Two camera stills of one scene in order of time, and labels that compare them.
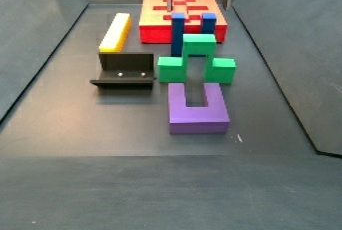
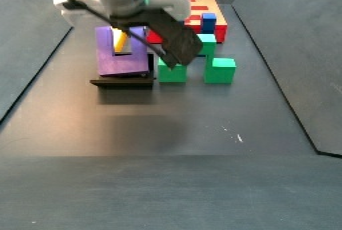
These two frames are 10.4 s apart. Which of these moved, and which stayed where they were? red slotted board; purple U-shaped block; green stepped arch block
Moved: purple U-shaped block
Stayed: green stepped arch block; red slotted board
